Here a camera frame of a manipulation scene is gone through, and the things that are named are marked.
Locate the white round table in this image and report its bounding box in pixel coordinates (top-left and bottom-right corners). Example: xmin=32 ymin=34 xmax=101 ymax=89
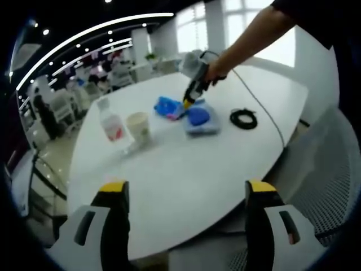
xmin=67 ymin=66 xmax=310 ymax=262

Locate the grey mesh office chair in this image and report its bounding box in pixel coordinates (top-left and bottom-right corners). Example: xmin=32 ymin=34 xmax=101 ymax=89
xmin=169 ymin=107 xmax=359 ymax=271

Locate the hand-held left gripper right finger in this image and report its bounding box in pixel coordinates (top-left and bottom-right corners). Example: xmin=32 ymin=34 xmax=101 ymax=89
xmin=244 ymin=179 xmax=325 ymax=271

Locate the standing desk black frame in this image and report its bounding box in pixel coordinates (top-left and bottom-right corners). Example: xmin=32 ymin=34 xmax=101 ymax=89
xmin=11 ymin=149 xmax=69 ymax=224

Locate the clear plastic bottle red label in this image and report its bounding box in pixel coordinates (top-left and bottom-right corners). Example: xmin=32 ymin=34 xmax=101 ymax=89
xmin=96 ymin=98 xmax=135 ymax=155

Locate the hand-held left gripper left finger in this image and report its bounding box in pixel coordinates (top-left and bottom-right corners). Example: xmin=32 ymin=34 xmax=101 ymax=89
xmin=46 ymin=180 xmax=130 ymax=271

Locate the right hand-held gripper cable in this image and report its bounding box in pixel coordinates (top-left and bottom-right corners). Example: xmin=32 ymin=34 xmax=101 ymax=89
xmin=232 ymin=67 xmax=285 ymax=146

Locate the ceiling air conditioner vent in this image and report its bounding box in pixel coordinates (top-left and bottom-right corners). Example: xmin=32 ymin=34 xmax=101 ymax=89
xmin=14 ymin=42 xmax=43 ymax=69

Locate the curved ceiling light strip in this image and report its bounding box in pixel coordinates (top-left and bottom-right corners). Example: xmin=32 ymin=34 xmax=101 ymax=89
xmin=15 ymin=12 xmax=174 ymax=91

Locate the bright window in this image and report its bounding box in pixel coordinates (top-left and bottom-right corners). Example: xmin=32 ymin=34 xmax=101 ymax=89
xmin=176 ymin=0 xmax=297 ymax=68

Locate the white paper cup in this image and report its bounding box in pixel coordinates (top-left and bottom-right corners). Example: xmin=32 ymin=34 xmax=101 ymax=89
xmin=126 ymin=112 xmax=152 ymax=146

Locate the black cable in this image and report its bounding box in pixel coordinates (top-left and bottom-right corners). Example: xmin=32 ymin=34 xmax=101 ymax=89
xmin=230 ymin=108 xmax=258 ymax=130

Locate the white office chair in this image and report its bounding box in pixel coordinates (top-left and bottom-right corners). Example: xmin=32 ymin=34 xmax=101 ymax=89
xmin=52 ymin=91 xmax=78 ymax=125

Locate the person's right hand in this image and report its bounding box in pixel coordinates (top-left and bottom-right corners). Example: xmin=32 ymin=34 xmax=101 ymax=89
xmin=206 ymin=57 xmax=231 ymax=86

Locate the blue packet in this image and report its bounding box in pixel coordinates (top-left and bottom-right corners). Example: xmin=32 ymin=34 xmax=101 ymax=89
xmin=153 ymin=95 xmax=187 ymax=122

